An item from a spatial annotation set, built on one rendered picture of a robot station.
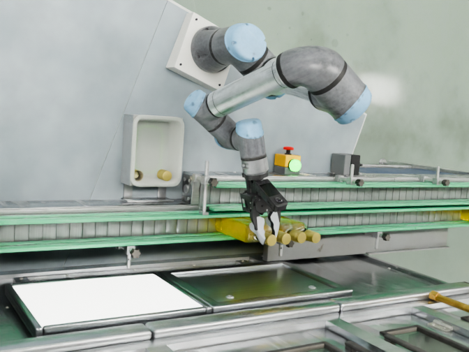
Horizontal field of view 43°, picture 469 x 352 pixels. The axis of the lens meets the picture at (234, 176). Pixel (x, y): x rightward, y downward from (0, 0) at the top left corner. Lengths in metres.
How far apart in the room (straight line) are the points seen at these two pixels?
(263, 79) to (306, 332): 0.65
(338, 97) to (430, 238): 1.31
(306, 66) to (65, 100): 0.77
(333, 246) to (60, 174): 1.05
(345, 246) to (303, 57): 1.05
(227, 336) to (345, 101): 0.64
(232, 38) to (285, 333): 0.86
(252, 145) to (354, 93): 0.33
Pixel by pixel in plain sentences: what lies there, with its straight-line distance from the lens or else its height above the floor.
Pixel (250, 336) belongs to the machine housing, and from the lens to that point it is 1.48.
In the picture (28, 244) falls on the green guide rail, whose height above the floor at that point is 0.92.
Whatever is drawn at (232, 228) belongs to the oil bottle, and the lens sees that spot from 1.90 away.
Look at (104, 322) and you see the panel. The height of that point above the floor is 1.32.
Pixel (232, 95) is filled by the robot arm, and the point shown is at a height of 1.18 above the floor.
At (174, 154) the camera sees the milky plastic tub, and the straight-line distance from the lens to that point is 1.97.
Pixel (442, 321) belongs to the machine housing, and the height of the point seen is 1.54.
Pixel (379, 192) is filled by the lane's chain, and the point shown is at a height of 0.88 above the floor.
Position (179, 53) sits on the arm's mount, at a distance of 1.96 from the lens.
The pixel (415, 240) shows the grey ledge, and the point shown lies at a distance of 2.63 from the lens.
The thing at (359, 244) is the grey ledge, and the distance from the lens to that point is 2.41.
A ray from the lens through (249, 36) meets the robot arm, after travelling 1.84.
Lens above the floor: 2.57
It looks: 58 degrees down
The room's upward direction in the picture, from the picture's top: 104 degrees clockwise
